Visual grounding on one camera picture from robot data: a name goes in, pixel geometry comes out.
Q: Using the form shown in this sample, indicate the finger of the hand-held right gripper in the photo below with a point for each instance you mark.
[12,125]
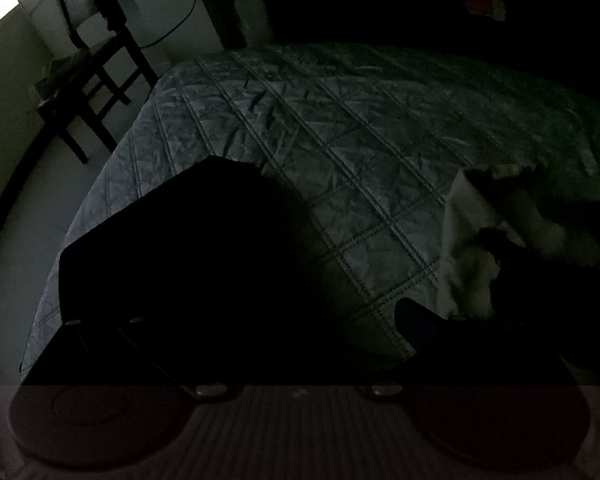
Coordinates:
[500,250]

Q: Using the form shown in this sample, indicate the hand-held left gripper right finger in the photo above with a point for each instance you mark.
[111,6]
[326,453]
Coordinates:
[420,327]

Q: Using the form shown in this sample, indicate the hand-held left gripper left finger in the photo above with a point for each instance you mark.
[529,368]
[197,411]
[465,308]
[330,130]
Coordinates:
[145,346]

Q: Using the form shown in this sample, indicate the cream cloth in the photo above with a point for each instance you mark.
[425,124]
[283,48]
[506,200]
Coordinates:
[467,210]

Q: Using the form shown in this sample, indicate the pale crumpled cloth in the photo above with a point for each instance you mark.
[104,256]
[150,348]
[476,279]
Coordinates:
[60,72]

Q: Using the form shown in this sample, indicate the dark wooden chair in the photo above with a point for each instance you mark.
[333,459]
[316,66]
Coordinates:
[117,30]

